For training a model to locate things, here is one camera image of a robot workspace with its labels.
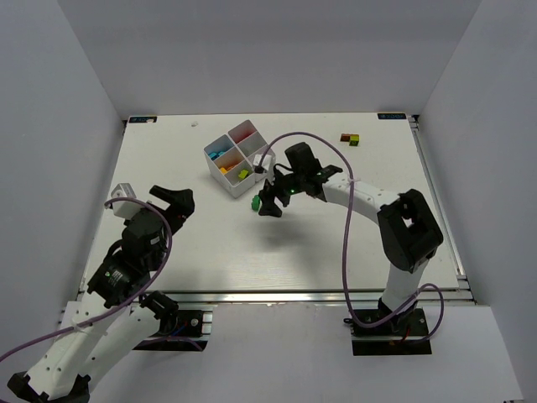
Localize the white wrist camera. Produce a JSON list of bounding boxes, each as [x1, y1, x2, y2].
[[110, 182, 143, 220], [253, 154, 273, 174]]

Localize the blue label right corner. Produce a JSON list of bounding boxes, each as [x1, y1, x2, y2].
[[377, 113, 407, 120]]

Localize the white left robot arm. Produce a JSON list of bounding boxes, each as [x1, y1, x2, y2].
[[7, 184, 195, 402]]

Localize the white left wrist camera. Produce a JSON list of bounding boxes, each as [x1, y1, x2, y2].
[[110, 182, 143, 220]]

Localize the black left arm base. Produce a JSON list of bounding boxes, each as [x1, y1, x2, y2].
[[133, 291, 213, 352]]

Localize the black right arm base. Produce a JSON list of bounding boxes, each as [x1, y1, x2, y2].
[[343, 308, 432, 357]]

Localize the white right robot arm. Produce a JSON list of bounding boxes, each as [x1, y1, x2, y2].
[[253, 143, 444, 325]]

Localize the white four-compartment container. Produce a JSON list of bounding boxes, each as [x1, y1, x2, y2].
[[203, 120, 275, 198]]

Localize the dark green lego piece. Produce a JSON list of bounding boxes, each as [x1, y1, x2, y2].
[[251, 195, 261, 212]]

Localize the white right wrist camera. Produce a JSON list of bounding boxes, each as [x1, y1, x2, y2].
[[253, 154, 273, 174]]

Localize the blue label corner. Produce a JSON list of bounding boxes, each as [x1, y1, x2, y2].
[[377, 113, 407, 120], [128, 116, 158, 124]]

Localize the blue label left corner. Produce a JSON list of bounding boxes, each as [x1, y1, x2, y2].
[[128, 116, 158, 124]]

